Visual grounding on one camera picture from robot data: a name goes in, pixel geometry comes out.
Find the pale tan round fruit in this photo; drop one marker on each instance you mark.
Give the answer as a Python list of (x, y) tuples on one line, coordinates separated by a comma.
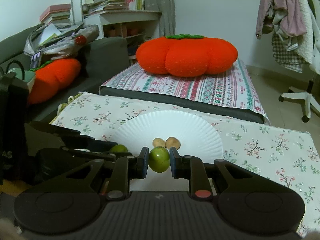
[(158, 142)]

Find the brown tan round fruit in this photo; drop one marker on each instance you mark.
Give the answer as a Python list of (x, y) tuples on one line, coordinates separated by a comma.
[(172, 142)]

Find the floral white tablecloth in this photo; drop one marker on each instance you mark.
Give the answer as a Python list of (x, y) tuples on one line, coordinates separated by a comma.
[(282, 155)]

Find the white paper plate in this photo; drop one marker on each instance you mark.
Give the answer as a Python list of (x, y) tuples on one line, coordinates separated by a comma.
[(196, 136)]

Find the grey bag on sofa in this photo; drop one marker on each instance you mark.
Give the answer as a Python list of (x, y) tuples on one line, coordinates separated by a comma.
[(61, 40)]

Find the green lime front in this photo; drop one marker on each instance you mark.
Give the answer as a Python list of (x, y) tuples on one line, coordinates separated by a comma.
[(159, 160)]

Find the dark grey ottoman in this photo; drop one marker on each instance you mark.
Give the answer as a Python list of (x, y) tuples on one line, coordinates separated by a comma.
[(242, 114)]

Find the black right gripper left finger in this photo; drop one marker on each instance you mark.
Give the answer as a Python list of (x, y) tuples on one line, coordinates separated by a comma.
[(125, 169)]

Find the striped patterned cloth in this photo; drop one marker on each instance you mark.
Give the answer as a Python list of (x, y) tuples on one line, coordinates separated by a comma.
[(233, 88)]

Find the green lime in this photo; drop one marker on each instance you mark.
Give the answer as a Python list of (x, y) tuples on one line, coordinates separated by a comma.
[(159, 160), (119, 149)]

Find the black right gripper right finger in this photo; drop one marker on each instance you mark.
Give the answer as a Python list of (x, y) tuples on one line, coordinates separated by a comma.
[(192, 169)]

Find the white corner shelf with books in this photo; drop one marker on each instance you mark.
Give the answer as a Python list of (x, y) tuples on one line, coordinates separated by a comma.
[(130, 19)]

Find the white swivel chair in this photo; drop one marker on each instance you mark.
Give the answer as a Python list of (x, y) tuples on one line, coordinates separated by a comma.
[(302, 88)]

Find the large orange pumpkin cushion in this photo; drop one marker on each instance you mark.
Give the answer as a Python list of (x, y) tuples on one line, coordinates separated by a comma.
[(186, 55)]

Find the pile of hanging clothes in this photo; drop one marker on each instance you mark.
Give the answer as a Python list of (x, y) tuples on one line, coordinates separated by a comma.
[(290, 23)]

